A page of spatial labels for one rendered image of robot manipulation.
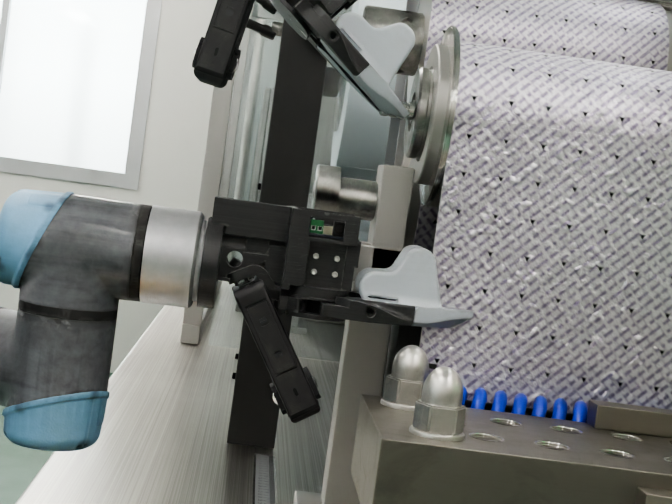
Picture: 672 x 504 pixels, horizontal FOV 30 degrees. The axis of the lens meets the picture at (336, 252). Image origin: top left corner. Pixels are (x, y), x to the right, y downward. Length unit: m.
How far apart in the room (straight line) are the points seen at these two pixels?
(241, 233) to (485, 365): 0.22
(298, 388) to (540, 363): 0.19
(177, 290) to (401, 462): 0.24
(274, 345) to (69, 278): 0.16
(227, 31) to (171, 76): 5.57
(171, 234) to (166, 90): 5.63
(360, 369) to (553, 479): 0.30
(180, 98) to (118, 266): 5.62
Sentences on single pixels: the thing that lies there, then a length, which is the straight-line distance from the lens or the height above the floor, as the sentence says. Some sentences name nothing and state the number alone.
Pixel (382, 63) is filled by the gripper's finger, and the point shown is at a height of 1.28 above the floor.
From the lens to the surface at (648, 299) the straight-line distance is 1.02.
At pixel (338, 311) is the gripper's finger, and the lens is 0.93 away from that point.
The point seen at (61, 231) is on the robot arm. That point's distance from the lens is 0.95.
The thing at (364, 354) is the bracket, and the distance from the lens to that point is 1.06.
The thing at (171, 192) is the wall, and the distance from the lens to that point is 6.55.
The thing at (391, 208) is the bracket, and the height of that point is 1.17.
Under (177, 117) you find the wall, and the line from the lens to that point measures 6.55.
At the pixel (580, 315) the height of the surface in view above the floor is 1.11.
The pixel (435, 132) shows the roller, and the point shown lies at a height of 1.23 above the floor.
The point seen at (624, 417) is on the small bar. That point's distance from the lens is 0.96.
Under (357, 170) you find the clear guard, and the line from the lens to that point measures 2.01.
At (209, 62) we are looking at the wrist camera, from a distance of 0.99.
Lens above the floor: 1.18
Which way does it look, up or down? 3 degrees down
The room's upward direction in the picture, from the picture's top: 8 degrees clockwise
